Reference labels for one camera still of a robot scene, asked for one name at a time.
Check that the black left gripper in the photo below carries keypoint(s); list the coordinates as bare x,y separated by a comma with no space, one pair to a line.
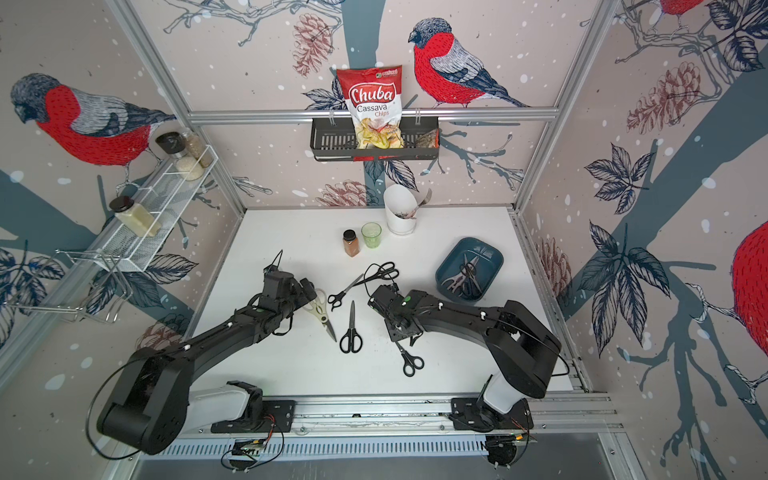
302,295

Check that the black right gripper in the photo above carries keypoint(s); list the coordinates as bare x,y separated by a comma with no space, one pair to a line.
393,336

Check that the cream kitchen shears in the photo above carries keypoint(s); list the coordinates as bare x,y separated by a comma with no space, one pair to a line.
318,308

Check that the black scissors wide handles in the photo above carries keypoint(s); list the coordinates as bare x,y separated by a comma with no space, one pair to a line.
385,272

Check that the black scissors front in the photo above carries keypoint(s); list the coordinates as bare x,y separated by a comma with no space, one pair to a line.
411,363

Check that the small black scissors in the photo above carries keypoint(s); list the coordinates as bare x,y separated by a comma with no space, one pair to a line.
414,339
336,300

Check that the large black scissors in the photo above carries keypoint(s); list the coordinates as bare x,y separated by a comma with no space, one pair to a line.
351,342

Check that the pink handled scissors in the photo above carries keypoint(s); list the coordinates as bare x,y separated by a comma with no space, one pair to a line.
453,284

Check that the teal plastic storage box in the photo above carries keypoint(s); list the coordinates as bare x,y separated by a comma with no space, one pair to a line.
489,265

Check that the blue handled scissors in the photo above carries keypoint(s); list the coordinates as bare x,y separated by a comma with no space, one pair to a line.
470,289

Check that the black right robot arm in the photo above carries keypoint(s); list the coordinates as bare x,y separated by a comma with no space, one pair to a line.
524,349

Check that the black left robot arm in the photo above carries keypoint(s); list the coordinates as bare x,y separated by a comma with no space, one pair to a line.
148,405

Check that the brown spice jar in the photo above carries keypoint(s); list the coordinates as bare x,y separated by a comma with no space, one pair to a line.
351,244

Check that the green translucent cup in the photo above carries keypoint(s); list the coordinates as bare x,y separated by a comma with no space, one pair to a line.
371,232

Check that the white utensil holder cup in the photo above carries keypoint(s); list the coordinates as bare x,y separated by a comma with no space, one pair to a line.
399,202

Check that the yellow liquid glass bottle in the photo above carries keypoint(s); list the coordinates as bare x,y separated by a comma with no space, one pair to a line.
135,216

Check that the clear glass jar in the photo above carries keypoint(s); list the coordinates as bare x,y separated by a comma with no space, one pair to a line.
196,147

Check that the black lid spice grinder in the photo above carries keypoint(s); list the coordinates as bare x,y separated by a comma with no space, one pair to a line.
173,144

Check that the red Chuba chips bag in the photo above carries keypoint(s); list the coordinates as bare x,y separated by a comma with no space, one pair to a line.
373,98

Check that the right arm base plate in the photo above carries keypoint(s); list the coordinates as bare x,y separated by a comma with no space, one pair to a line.
473,414

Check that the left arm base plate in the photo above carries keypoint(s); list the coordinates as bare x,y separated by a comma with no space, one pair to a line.
259,417

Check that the white wire wall shelf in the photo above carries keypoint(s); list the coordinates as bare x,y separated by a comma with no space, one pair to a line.
165,195

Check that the black wire wall basket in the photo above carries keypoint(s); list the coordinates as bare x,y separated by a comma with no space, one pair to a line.
335,140

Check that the chrome wire rack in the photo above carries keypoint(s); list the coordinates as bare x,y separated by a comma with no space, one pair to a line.
71,285

